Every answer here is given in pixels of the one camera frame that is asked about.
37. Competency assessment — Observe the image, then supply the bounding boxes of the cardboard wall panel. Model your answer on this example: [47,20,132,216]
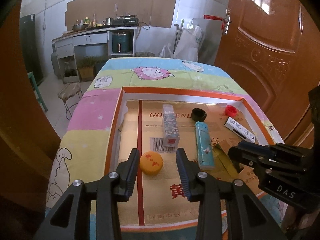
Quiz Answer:
[65,0,176,30]

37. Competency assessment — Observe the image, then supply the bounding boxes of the cardboard box with greens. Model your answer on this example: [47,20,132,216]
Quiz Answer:
[78,56,96,82]

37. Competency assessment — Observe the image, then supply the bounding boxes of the grey kitchen counter cabinet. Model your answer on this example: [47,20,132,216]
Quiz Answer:
[52,27,138,83]

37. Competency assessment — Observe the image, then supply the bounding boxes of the yellow-orange bottle cap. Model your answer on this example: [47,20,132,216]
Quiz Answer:
[139,151,163,176]

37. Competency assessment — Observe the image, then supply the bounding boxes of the white bucket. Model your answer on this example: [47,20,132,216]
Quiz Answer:
[135,51,155,57]

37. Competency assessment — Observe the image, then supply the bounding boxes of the round metal stool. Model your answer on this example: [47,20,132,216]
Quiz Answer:
[57,83,83,120]

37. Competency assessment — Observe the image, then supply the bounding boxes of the brown wooden door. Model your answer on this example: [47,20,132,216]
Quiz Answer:
[215,0,319,144]

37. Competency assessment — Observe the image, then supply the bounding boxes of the red bottle cap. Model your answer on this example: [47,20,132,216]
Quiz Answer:
[225,105,238,118]

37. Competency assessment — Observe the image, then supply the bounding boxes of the right hand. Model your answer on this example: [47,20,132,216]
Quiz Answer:
[281,206,319,239]

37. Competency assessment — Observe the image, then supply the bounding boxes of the teal patterned tall box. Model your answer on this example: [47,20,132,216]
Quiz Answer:
[195,121,215,170]

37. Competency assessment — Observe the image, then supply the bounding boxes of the white black small box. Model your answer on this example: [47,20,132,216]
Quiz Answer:
[224,116,256,143]

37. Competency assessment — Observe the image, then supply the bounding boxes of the silver door handle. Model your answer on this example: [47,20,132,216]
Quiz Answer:
[222,8,231,35]

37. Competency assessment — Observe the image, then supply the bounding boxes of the dark green air fryer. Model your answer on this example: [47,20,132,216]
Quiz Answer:
[112,32,130,53]

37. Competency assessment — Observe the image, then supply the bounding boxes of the orange-rimmed cardboard tray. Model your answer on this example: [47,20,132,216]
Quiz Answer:
[105,87,281,232]

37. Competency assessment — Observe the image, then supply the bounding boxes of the metal wok pan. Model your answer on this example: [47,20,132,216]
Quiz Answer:
[72,24,90,32]

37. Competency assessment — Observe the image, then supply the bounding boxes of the black gas stove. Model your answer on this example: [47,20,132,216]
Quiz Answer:
[112,15,139,27]

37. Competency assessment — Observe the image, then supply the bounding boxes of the colourful cartoon sheep tablecloth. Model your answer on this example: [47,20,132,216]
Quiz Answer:
[46,57,282,239]

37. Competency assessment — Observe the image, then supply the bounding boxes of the black bottle cap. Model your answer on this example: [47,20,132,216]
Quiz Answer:
[191,108,207,122]

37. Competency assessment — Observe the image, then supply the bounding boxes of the white plastic sack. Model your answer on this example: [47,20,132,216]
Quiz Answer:
[173,18,206,62]

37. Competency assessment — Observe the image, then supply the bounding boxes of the grey patterned tall box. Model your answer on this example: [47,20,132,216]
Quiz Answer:
[162,104,180,147]

